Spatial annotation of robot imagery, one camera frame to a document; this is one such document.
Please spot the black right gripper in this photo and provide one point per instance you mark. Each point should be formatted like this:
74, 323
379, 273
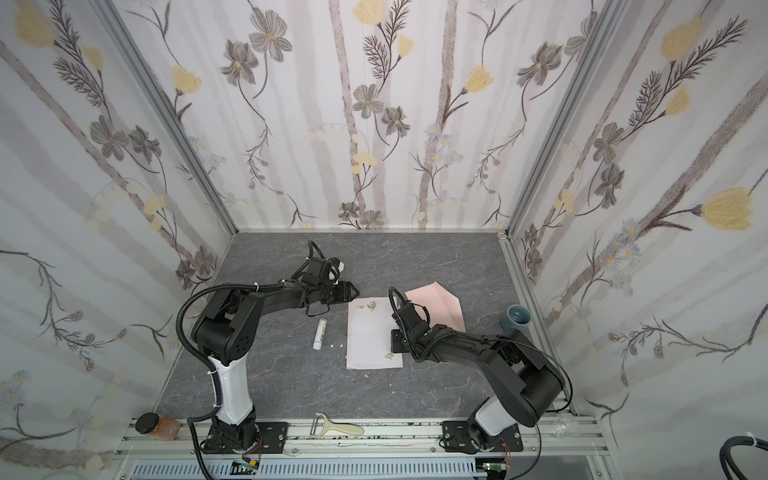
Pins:
405, 321

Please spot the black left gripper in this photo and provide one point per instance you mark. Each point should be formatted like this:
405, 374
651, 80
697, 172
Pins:
335, 290

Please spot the white letter paper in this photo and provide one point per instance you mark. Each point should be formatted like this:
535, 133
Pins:
369, 326

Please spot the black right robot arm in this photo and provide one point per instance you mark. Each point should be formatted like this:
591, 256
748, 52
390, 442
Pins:
524, 380

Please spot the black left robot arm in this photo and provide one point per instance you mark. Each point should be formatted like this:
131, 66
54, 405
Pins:
218, 326

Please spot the pink paper envelope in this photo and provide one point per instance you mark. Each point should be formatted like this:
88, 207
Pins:
442, 306

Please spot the white glue stick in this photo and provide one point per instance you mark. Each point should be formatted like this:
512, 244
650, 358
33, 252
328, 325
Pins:
320, 334

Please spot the cream vegetable peeler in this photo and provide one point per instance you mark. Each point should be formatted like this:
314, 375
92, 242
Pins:
322, 425

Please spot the teal ceramic cup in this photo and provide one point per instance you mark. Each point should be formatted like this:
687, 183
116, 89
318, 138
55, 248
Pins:
516, 317

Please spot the small clear glass cup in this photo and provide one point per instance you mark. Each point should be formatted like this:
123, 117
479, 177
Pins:
565, 426

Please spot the amber jar with black lid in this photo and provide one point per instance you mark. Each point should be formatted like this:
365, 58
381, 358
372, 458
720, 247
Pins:
159, 426

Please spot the aluminium mounting rail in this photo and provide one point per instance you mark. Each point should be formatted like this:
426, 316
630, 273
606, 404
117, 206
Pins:
410, 448

